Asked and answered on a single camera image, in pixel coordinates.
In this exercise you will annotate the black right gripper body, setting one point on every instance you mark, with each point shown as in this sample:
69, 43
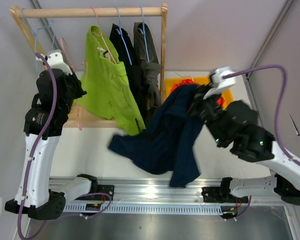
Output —
208, 109

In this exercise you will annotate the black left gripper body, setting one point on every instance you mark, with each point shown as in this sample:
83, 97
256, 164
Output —
75, 91

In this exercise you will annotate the orange shorts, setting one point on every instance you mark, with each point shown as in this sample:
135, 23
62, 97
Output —
221, 101

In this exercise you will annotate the lime green shorts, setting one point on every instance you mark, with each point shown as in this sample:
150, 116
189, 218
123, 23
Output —
108, 91

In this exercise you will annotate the navy blue shorts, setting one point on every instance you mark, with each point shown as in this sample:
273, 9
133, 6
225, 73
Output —
166, 145

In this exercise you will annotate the black shorts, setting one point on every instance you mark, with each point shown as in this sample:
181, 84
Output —
126, 53

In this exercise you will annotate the olive grey shorts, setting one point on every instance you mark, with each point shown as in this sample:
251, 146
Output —
151, 70

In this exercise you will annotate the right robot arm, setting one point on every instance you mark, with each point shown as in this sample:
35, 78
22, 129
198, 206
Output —
237, 126

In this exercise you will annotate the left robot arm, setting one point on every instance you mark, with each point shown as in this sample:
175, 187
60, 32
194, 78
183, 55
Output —
43, 127

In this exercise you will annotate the wooden clothes rack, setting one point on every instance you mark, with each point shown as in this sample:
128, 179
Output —
79, 117

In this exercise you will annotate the yellow plastic tray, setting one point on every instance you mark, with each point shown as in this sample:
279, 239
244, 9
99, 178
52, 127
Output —
169, 82

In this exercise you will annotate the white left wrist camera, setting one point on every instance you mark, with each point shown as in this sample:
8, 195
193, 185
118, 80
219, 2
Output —
55, 60

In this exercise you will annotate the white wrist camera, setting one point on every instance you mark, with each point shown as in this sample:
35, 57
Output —
55, 60
218, 83

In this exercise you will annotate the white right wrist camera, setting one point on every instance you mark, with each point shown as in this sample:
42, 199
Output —
218, 83

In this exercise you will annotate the aluminium mounting rail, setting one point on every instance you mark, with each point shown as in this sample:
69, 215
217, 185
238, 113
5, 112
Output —
156, 191

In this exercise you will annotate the white slotted cable duct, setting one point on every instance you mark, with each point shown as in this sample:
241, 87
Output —
129, 208

